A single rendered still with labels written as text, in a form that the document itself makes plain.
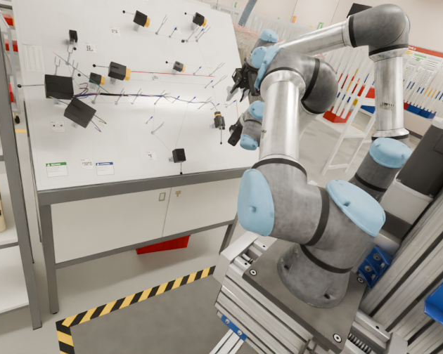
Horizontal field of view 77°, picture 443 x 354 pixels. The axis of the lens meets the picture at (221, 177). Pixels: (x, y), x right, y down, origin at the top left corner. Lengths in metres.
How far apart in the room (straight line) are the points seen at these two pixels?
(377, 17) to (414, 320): 0.81
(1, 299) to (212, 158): 1.21
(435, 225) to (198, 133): 1.15
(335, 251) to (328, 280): 0.07
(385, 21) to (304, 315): 0.83
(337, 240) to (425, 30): 9.53
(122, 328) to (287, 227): 1.47
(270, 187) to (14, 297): 1.46
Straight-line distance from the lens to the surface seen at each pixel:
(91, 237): 1.53
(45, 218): 1.40
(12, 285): 1.78
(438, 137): 0.74
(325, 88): 0.82
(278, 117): 0.63
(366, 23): 1.02
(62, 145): 1.31
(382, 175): 1.01
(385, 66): 1.13
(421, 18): 10.08
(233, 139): 1.30
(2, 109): 1.09
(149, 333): 1.83
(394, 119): 1.13
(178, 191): 1.52
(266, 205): 0.48
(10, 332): 1.92
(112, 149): 1.34
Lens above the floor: 1.61
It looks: 30 degrees down
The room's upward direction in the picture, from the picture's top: 16 degrees clockwise
